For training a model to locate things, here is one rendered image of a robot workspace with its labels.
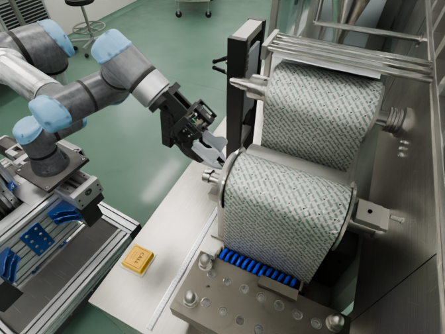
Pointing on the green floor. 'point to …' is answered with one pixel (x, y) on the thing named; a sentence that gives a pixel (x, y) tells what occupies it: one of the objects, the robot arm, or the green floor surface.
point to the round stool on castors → (85, 22)
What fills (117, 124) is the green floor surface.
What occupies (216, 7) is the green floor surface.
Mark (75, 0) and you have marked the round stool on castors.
